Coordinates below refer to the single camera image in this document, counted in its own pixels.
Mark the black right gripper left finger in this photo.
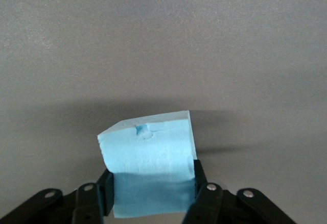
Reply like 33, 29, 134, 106
0, 169, 114, 224

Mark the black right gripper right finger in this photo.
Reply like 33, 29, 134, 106
183, 159, 298, 224

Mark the light blue foam block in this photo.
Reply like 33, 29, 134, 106
97, 110, 198, 219

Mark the grey table cover cloth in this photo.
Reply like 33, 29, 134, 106
0, 0, 327, 224

